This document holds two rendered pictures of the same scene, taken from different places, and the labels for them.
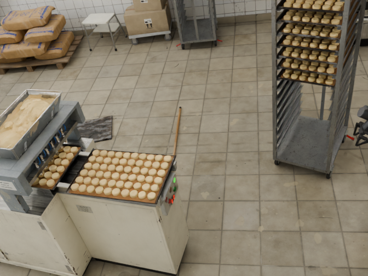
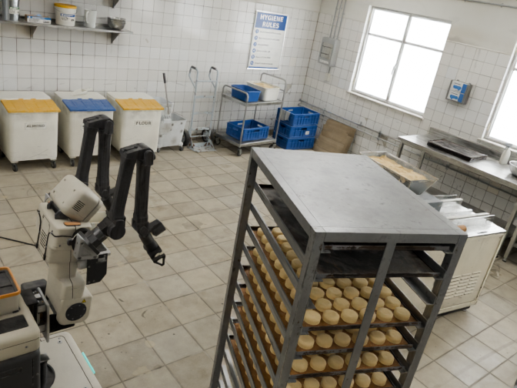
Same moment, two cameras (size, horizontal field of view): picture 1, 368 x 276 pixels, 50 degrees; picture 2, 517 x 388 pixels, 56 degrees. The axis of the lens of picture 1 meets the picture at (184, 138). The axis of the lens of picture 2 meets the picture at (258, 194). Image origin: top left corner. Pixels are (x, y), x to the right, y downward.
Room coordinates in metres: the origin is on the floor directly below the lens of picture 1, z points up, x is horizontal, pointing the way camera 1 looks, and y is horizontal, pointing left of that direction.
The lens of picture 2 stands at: (3.13, -2.53, 2.37)
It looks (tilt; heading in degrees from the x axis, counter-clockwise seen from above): 23 degrees down; 123
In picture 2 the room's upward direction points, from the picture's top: 11 degrees clockwise
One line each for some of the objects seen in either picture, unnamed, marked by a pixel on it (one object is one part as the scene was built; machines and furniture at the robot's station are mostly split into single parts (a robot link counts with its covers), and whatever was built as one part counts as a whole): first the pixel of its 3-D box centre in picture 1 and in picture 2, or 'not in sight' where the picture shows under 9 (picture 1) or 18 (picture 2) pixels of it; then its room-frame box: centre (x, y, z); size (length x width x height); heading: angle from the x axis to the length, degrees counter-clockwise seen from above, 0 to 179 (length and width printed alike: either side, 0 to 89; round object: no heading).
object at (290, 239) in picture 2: not in sight; (281, 221); (2.43, -1.27, 1.68); 0.64 x 0.03 x 0.03; 143
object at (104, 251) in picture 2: not in sight; (85, 252); (1.32, -1.20, 0.99); 0.28 x 0.16 x 0.22; 165
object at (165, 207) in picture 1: (168, 193); not in sight; (1.70, 0.16, 0.77); 0.24 x 0.04 x 0.14; 156
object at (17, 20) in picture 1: (28, 18); not in sight; (5.63, 1.82, 0.62); 0.72 x 0.42 x 0.17; 82
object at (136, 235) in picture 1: (129, 217); not in sight; (1.85, 0.49, 0.45); 0.70 x 0.34 x 0.90; 66
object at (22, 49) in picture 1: (26, 45); not in sight; (5.41, 1.93, 0.32); 0.72 x 0.42 x 0.17; 80
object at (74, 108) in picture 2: not in sight; (83, 128); (-1.85, 1.04, 0.38); 0.64 x 0.54 x 0.77; 164
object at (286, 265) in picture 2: not in sight; (277, 245); (2.43, -1.27, 1.59); 0.64 x 0.03 x 0.03; 143
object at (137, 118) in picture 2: not in sight; (132, 126); (-1.68, 1.67, 0.38); 0.64 x 0.54 x 0.77; 163
